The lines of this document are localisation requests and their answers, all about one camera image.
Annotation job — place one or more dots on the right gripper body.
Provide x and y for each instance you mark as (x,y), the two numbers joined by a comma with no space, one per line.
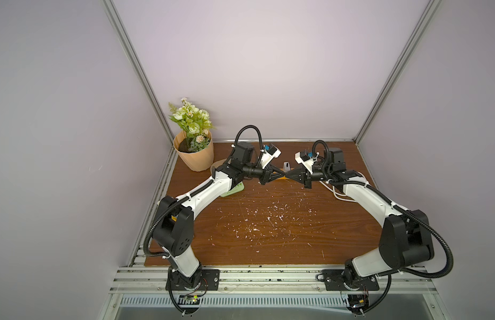
(307,178)

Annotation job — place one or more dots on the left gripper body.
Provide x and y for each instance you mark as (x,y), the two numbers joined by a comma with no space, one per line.
(252,171)

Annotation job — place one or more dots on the white USB charger adapter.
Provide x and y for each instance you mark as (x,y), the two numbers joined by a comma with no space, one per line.
(286,167)

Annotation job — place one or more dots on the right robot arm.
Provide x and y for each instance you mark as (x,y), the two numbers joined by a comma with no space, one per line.
(407,238)

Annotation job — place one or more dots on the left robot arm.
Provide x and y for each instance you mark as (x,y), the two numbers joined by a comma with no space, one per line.
(172,231)

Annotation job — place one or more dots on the green electronic scale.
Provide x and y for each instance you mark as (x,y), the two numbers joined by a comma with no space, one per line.
(238,188)

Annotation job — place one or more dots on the beige panda bowl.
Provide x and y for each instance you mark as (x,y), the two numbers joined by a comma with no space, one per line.
(215,166)

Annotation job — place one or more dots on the peach flower pot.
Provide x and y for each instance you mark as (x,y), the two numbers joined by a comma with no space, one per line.
(198,161)

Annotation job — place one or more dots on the artificial green white flowers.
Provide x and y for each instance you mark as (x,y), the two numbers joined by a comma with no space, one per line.
(194,122)

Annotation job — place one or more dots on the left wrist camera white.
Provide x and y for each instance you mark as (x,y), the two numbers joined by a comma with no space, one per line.
(270,152)

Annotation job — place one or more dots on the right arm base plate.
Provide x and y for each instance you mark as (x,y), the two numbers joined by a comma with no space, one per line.
(345,280)

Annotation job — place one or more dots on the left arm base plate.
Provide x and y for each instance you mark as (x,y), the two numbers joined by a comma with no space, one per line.
(201,280)

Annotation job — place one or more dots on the aluminium front rail frame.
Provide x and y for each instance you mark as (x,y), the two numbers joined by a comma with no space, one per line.
(265,292)

